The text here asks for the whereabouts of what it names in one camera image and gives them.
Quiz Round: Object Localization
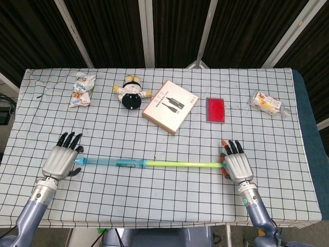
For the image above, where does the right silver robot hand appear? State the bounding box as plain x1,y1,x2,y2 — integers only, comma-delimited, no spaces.
218,139,254,185

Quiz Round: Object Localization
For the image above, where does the astronaut plush toy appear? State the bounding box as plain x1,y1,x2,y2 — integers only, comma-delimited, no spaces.
112,75,152,111

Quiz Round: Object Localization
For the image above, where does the grey-blue robot torso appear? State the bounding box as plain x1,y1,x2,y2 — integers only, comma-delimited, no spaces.
102,227,214,247

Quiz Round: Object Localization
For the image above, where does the red ink pad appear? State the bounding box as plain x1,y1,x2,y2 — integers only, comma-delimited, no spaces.
206,97,227,124

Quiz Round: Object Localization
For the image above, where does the white frame post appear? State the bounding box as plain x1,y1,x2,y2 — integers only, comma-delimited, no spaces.
185,0,219,69
262,0,309,69
53,0,95,69
138,0,157,69

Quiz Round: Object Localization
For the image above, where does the snack bag right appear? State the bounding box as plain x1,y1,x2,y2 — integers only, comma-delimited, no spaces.
250,90,291,118

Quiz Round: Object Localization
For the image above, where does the crumpled snack bag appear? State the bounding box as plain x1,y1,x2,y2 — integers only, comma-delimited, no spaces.
69,72,97,108

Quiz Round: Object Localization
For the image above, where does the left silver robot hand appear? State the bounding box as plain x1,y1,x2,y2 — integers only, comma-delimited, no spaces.
42,132,84,181

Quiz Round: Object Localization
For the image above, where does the black equipment box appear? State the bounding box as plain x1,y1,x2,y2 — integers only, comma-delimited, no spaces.
0,94,16,126

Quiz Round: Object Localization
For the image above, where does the blue green water pump toy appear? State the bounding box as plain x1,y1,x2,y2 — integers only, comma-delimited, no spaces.
75,157,227,169

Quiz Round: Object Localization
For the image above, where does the black-checked light tablecloth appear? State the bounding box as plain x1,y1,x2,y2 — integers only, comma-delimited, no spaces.
0,67,323,230

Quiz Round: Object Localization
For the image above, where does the white cardboard product box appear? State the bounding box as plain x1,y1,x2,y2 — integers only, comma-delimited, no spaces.
142,80,199,135

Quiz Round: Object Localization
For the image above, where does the blue padded table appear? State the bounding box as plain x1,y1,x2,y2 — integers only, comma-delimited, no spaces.
291,69,329,214

